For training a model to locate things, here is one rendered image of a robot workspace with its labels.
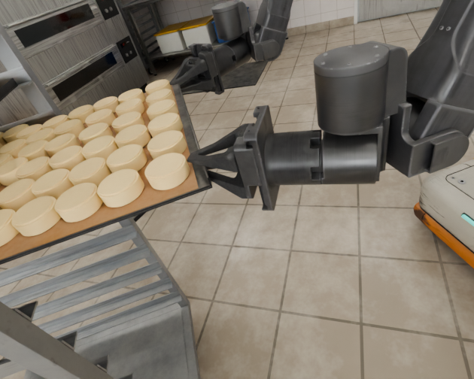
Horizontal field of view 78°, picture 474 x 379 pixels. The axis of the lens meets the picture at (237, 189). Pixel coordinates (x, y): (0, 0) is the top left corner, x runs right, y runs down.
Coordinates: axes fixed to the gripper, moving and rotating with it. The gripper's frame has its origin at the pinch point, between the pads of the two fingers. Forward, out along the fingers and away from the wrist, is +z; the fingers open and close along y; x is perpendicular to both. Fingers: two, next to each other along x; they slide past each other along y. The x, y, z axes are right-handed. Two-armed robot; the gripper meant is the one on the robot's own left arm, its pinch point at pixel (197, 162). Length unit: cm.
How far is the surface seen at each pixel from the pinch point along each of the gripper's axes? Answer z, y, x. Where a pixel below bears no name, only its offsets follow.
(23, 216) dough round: 17.0, 1.6, 10.9
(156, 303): 49, -72, -14
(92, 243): 51, -35, -12
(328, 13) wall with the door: 2, -78, -418
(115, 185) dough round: 7.6, 1.6, 5.7
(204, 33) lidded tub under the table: 150, -58, -357
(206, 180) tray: -2.0, -0.5, 2.8
